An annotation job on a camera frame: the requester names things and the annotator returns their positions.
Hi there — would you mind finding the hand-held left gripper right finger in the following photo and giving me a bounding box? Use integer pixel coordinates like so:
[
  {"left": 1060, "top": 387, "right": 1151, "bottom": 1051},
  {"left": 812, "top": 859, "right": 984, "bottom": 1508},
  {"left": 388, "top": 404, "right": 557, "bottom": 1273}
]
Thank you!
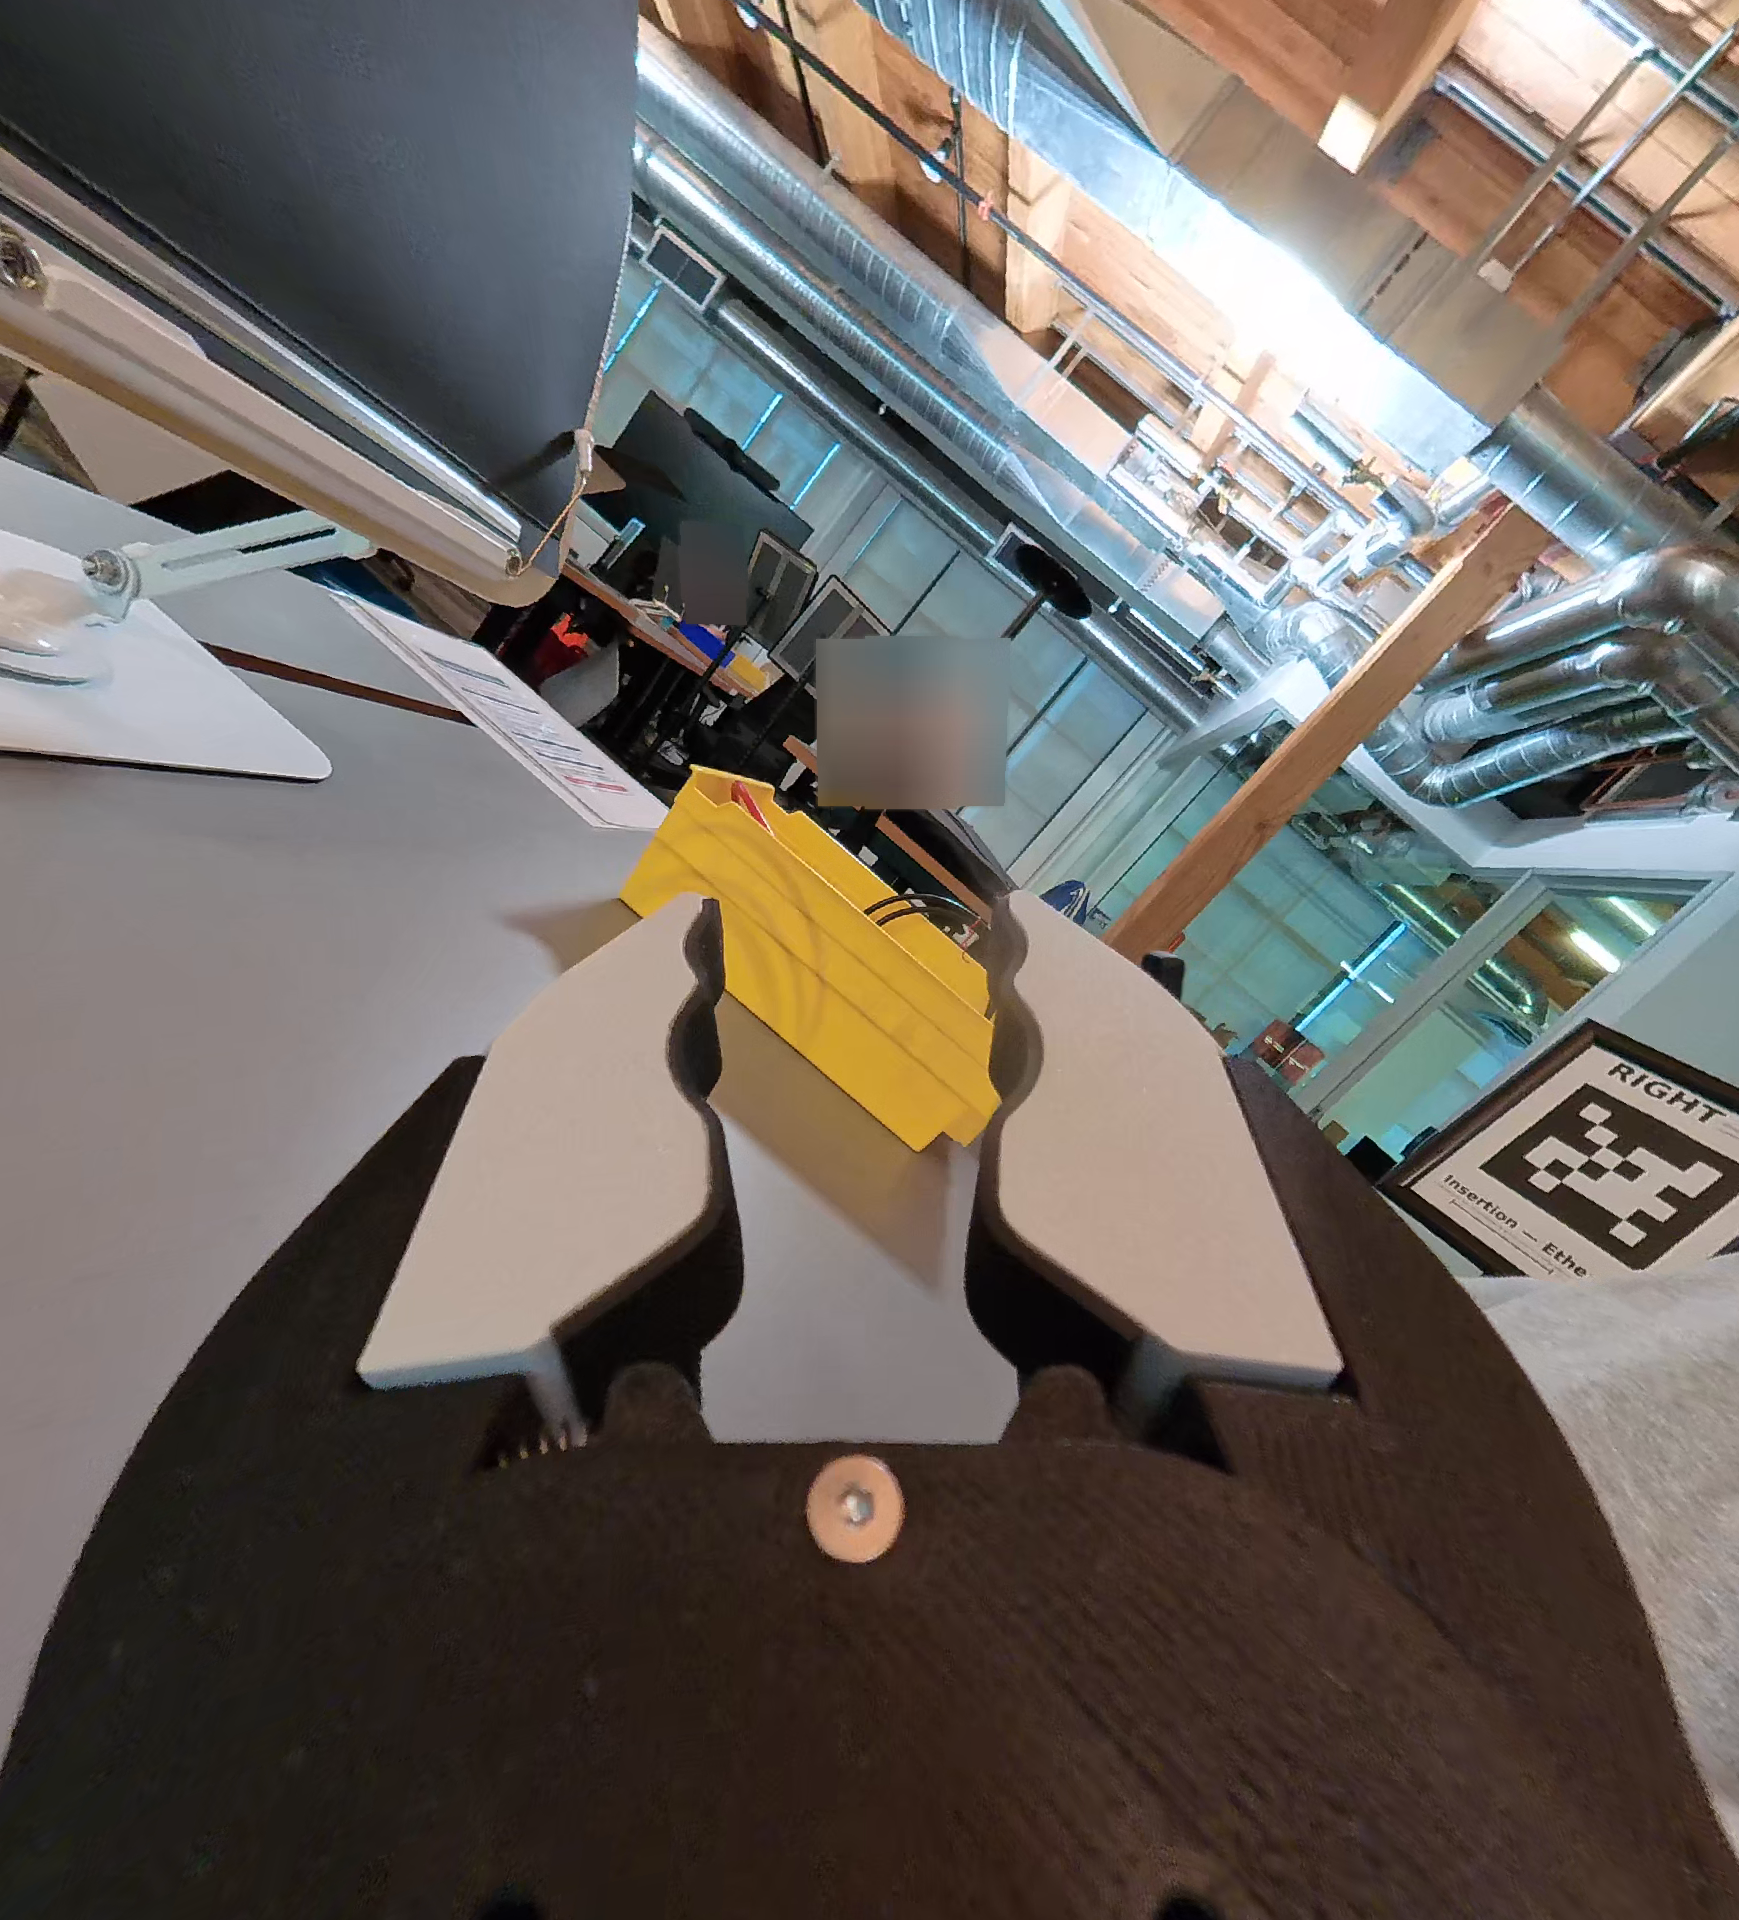
[{"left": 965, "top": 889, "right": 1347, "bottom": 1391}]

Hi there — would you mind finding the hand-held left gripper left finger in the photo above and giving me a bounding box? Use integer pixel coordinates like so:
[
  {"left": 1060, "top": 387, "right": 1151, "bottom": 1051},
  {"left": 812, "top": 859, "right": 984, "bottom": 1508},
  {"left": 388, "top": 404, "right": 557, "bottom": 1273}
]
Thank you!
[{"left": 353, "top": 889, "right": 750, "bottom": 1391}]

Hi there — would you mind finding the yellow plastic bin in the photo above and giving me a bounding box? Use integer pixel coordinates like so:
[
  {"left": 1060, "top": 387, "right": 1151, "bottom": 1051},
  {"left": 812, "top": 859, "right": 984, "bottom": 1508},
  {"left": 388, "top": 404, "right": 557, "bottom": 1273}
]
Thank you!
[{"left": 623, "top": 765, "right": 1000, "bottom": 1155}]

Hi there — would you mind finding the person's right forearm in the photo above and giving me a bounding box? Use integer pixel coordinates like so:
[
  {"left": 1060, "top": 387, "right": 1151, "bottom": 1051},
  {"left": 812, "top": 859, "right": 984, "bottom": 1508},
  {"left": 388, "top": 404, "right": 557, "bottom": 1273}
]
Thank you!
[{"left": 1473, "top": 1234, "right": 1739, "bottom": 1920}]

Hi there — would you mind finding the grey desk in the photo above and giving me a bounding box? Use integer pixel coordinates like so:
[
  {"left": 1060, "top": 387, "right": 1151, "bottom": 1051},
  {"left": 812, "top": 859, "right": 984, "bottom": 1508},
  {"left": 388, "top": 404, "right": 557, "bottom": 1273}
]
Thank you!
[{"left": 0, "top": 417, "right": 1018, "bottom": 1920}]

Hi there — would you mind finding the printed paper sheet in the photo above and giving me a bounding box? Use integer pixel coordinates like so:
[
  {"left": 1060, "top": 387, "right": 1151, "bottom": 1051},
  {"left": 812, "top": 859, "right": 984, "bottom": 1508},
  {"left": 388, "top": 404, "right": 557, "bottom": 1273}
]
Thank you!
[{"left": 342, "top": 588, "right": 673, "bottom": 834}]

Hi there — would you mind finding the wooden support post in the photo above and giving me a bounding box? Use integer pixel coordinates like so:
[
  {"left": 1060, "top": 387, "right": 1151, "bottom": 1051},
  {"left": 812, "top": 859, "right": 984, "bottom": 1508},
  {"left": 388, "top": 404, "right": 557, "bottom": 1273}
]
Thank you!
[{"left": 1109, "top": 498, "right": 1561, "bottom": 963}]

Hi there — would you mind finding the silver ventilation duct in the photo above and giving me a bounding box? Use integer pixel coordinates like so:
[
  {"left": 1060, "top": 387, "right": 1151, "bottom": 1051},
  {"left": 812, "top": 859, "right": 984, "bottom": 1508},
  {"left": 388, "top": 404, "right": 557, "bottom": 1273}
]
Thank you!
[{"left": 641, "top": 46, "right": 1266, "bottom": 690}]

